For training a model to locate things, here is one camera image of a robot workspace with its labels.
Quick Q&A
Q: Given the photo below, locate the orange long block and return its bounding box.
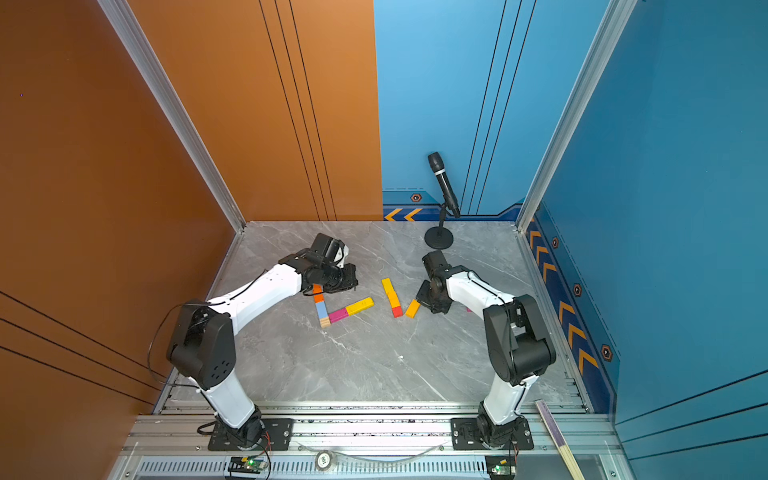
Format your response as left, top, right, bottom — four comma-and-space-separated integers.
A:
312, 284, 324, 304

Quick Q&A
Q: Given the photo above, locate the yellow-orange block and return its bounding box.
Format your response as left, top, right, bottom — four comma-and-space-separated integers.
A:
405, 300, 421, 319

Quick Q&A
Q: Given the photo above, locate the long yellow block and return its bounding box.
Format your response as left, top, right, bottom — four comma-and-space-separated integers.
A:
346, 297, 375, 316

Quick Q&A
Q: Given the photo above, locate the light blue block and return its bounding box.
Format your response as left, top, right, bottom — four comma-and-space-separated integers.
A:
315, 302, 328, 320

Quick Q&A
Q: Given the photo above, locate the small yellow block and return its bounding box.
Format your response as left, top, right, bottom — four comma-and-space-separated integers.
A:
382, 278, 401, 309

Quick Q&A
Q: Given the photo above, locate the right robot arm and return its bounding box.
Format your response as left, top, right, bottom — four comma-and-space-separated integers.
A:
417, 266, 557, 450

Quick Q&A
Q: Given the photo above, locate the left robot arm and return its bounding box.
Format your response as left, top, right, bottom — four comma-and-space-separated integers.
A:
166, 255, 358, 450

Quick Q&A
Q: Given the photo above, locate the black microphone on stand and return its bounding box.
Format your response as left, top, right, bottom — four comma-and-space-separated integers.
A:
424, 152, 461, 250

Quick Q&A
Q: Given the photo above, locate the right green circuit board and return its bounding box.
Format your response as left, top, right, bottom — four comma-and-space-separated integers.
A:
484, 456, 517, 480

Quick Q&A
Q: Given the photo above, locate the green circuit board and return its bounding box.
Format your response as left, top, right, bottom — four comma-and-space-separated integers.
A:
227, 456, 271, 479
484, 456, 517, 480

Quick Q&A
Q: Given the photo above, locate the left green circuit board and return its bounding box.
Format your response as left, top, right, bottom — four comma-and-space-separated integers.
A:
227, 456, 271, 479

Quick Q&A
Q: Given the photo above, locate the folded fan stick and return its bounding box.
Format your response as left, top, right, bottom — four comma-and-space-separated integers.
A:
535, 400, 585, 480

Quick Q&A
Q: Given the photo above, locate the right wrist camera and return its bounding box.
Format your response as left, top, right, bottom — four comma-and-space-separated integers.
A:
422, 250, 452, 278

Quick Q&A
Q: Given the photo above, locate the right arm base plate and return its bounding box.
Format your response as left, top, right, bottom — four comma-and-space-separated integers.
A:
451, 415, 534, 451

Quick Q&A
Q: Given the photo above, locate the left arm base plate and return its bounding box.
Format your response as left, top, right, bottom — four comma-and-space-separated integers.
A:
207, 418, 294, 452

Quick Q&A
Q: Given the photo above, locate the aluminium front rail frame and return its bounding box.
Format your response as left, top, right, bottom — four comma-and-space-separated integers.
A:
110, 402, 633, 479

